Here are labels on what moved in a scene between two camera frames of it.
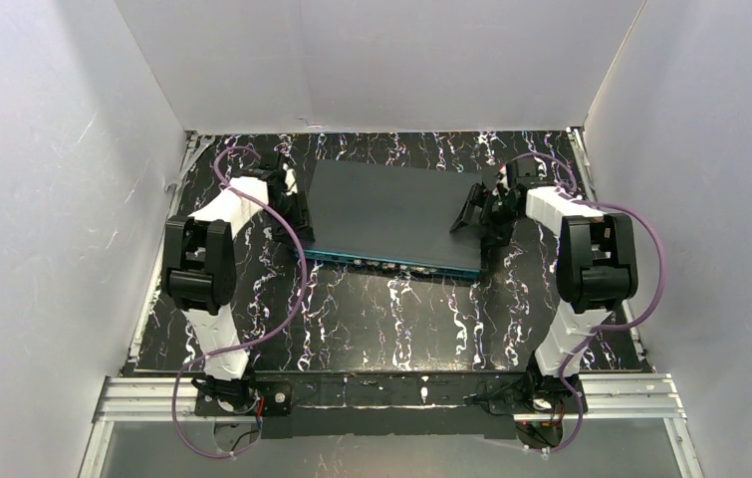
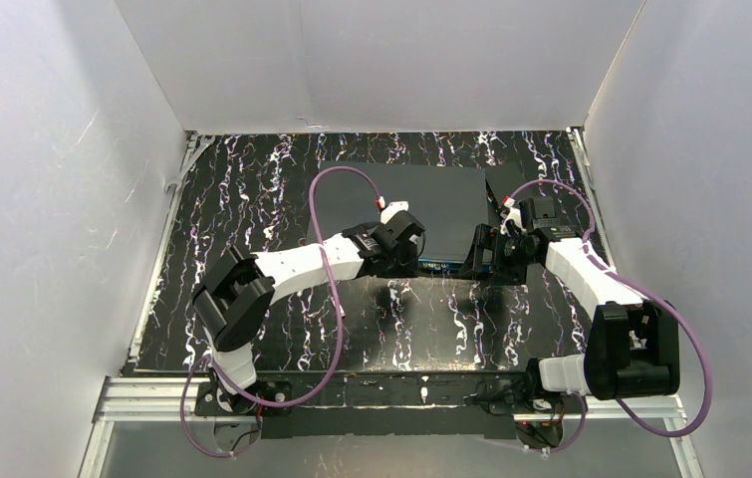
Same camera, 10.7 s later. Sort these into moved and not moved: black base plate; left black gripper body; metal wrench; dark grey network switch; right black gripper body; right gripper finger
Moved: left black gripper body; right gripper finger; right black gripper body
Not moved: metal wrench; dark grey network switch; black base plate
